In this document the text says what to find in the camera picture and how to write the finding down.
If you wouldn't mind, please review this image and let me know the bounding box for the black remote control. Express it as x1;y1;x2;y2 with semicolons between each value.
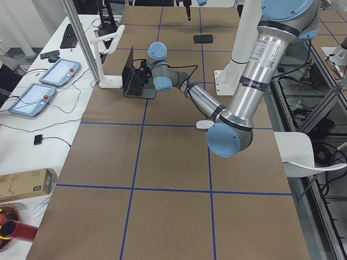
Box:
40;50;60;60

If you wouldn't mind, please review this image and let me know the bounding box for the aluminium frame post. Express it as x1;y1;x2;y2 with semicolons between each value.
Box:
61;0;100;83

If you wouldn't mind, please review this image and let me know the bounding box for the white computer mouse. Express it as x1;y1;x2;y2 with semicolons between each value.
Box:
196;120;214;130

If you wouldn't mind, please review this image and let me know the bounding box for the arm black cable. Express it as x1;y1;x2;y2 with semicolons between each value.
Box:
131;58;200;82

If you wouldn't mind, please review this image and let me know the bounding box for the small black puck device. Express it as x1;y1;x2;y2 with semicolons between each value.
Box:
34;134;43;145

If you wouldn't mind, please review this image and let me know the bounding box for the far teach pendant tablet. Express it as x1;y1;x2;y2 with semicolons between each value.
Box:
39;58;81;87

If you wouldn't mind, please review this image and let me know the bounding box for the dark mouse pad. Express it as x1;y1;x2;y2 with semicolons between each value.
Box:
193;35;214;44

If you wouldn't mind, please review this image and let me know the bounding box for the cardboard box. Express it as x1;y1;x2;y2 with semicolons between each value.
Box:
1;168;56;203

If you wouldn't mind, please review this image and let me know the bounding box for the white chair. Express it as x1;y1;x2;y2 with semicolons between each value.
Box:
274;132;346;178

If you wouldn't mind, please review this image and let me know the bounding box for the grey laptop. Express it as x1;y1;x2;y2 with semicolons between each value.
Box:
122;48;156;99

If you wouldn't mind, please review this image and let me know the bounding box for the teach pendant tablet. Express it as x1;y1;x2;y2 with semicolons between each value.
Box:
8;83;57;118
39;58;81;87

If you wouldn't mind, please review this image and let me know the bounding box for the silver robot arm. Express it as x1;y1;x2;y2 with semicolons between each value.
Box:
183;0;207;21
146;1;319;158

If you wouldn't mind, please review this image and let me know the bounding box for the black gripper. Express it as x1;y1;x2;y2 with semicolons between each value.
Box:
137;6;191;83

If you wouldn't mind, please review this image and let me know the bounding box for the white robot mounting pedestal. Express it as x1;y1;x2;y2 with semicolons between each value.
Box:
214;0;262;96

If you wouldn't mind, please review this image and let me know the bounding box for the white desk lamp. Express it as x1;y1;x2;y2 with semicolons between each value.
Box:
89;24;126;89

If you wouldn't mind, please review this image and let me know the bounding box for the black keyboard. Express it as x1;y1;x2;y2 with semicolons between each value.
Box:
60;24;78;49

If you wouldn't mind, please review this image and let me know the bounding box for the near teach pendant tablet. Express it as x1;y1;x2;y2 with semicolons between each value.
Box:
8;83;57;118

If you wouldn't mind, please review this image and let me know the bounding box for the red cylinder bottle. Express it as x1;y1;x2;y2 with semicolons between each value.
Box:
1;220;38;242

